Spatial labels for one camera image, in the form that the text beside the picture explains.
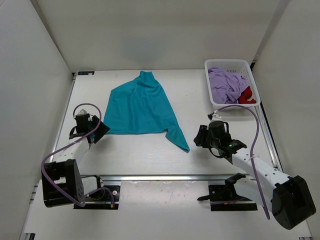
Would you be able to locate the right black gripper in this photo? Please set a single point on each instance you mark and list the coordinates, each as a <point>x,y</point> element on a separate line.
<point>201,137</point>

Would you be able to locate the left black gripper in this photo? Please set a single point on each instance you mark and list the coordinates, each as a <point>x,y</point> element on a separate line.
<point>99,129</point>

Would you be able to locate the teal t shirt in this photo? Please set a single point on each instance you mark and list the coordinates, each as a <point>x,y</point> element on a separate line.
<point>140,107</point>

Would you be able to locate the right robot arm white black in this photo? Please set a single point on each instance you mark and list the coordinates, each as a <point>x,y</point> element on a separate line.
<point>287,198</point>

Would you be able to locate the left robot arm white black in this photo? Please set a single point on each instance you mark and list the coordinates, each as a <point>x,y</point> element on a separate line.
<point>62,183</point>

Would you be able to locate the purple t shirt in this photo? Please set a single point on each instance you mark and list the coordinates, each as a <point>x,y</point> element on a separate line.
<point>226,87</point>

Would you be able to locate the dark label sticker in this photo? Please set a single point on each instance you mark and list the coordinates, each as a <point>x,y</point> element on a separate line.
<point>85,73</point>

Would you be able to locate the red t shirt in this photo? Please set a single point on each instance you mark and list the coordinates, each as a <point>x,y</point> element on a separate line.
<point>246,97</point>

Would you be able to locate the white plastic basket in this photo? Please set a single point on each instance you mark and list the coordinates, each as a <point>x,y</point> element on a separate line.
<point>233,65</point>

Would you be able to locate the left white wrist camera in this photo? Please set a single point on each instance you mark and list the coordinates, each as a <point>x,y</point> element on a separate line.
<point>82,112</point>

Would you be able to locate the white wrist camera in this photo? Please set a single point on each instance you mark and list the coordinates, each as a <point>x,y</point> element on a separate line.
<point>214,117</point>
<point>82,112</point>

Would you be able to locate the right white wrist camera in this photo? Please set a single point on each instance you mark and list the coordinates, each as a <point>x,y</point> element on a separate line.
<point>214,117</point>

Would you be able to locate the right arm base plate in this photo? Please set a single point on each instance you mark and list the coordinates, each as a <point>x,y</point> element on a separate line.
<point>225,200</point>

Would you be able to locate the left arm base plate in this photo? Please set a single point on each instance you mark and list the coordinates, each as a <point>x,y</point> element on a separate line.
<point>103,199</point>

